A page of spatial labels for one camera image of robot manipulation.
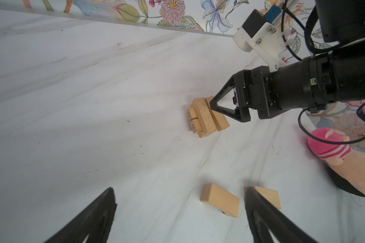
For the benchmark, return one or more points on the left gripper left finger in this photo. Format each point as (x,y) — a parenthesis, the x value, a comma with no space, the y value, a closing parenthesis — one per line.
(93,224)

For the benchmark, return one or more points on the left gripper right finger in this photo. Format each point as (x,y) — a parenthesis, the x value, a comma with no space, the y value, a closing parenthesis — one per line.
(266,221)

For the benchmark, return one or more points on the plain wood block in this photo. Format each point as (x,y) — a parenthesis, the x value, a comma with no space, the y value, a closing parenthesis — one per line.
(219,119)
(191,113)
(205,118)
(195,125)

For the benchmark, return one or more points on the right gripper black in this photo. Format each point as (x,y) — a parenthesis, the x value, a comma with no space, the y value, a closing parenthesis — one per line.
(305,84)

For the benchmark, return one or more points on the pink plush toy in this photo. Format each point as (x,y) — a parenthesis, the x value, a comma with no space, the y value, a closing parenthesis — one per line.
(345,166)

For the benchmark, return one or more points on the arched wood block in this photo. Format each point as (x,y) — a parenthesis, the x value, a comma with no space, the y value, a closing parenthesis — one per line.
(271,196)
(220,199)

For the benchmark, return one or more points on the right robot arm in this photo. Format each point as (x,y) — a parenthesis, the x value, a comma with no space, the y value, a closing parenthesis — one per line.
(335,71)

